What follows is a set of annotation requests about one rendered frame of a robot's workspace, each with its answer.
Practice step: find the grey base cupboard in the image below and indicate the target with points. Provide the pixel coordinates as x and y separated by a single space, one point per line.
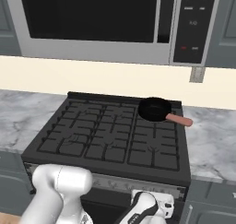
215 203
12 184

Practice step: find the black gas stove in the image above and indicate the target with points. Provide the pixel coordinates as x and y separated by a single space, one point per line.
104 132

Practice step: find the grey wall cupboard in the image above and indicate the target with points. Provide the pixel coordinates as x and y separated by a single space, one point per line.
224 34
7 25

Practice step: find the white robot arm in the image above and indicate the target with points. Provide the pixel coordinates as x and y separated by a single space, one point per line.
58 187

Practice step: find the grey wall socket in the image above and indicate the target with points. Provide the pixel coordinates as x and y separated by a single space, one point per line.
197 74

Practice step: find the silver microwave oven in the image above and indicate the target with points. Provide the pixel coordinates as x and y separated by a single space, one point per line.
92 51

